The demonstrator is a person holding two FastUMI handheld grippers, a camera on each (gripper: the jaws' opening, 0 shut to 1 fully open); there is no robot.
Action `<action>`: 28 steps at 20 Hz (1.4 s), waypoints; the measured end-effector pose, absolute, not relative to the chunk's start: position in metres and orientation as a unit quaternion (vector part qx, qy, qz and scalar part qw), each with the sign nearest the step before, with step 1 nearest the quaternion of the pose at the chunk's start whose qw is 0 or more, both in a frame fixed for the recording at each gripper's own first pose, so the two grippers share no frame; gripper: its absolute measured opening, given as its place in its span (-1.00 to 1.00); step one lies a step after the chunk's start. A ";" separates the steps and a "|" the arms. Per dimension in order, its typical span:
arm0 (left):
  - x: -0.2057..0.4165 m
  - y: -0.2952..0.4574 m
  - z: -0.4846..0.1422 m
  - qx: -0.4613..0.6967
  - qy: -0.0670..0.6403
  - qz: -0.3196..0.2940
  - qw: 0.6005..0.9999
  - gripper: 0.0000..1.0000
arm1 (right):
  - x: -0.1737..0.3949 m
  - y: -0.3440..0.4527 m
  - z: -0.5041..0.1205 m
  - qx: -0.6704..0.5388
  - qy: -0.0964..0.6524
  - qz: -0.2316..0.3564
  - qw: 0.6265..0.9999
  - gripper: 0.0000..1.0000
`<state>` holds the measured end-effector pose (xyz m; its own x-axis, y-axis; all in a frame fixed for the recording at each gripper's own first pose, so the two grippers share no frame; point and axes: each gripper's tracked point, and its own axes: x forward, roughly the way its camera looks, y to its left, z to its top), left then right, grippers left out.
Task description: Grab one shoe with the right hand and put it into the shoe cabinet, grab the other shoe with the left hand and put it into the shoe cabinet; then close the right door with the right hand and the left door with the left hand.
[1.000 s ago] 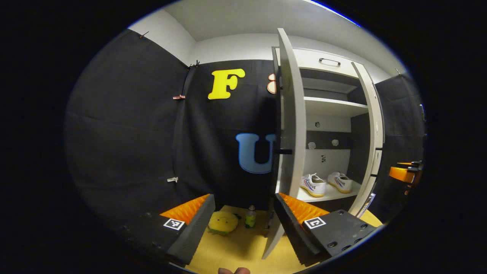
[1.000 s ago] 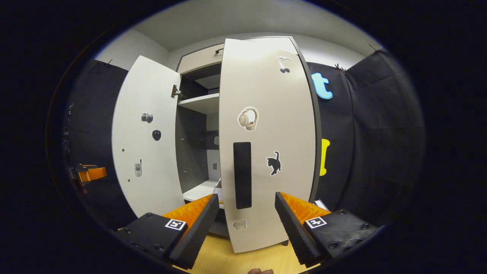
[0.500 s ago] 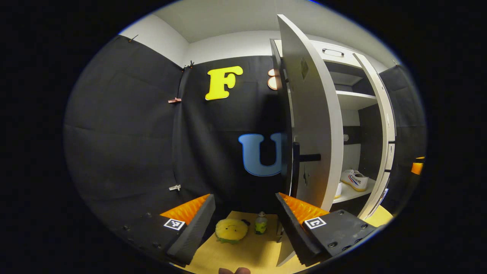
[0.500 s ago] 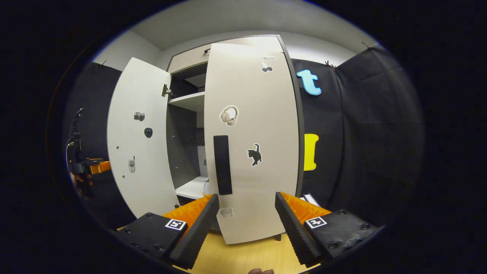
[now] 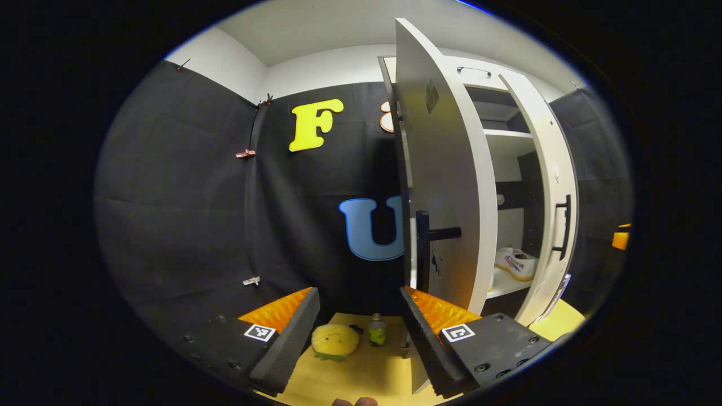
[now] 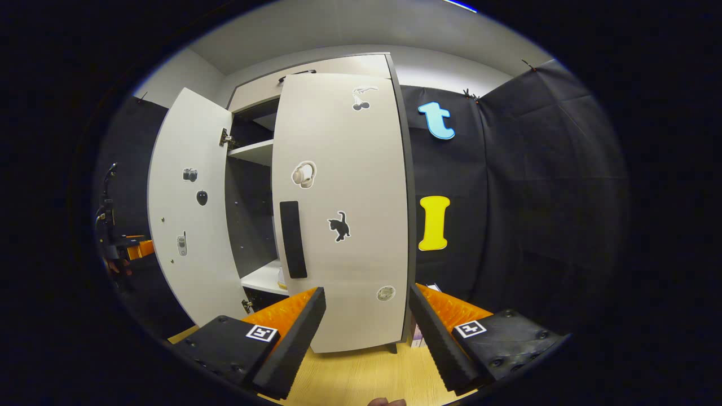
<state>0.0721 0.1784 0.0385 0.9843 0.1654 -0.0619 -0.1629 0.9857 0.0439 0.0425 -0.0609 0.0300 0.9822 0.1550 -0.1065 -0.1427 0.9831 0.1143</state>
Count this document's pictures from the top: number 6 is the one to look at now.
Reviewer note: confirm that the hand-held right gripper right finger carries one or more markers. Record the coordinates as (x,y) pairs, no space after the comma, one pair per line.
(437,344)

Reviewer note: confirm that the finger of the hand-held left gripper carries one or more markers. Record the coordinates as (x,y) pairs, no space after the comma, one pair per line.
(141,249)

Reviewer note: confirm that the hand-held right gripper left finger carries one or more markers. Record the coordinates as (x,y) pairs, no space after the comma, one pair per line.
(296,344)

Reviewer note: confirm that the white shoe cabinet door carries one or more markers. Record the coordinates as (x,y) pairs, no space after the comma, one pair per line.
(361,169)
(214,265)

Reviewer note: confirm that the white shoe cabinet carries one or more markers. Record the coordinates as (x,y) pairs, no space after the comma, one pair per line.
(251,225)

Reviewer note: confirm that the black backdrop cloth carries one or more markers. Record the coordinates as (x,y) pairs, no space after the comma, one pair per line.
(135,169)
(536,225)

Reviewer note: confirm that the black cloth clip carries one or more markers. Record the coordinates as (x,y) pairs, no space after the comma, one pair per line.
(528,65)
(471,96)

